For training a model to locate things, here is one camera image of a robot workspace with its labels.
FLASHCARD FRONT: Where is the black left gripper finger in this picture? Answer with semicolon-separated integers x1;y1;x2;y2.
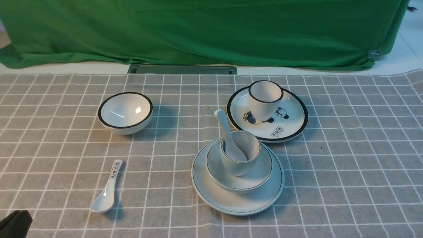
0;210;33;238

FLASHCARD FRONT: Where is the plain white ceramic spoon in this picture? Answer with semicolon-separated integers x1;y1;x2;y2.
213;109;247;162

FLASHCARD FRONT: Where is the pale blue cup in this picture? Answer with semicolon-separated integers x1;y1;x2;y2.
220;131;260;177

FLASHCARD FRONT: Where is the pale blue shallow bowl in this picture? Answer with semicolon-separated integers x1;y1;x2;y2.
206;139;274;193

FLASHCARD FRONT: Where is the white spoon with characters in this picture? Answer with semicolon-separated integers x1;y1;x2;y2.
90;159;123;213

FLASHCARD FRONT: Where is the black-rimmed white bowl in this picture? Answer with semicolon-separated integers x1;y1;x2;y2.
97;92;154;135

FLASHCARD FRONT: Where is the pale blue large plate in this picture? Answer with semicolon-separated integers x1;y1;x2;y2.
191;139;285;216

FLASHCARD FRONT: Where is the black-rimmed white cup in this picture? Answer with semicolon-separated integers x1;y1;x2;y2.
248;80;284;122

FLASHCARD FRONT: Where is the black-rimmed cartoon plate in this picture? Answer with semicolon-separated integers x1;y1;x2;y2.
226;87;309;143

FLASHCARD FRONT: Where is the grey checked tablecloth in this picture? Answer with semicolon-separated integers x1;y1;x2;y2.
0;69;422;238

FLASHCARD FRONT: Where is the green backdrop cloth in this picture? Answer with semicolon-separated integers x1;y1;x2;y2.
1;0;409;71

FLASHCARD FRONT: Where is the metal backdrop clip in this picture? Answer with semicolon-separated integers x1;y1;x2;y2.
366;49;383;61

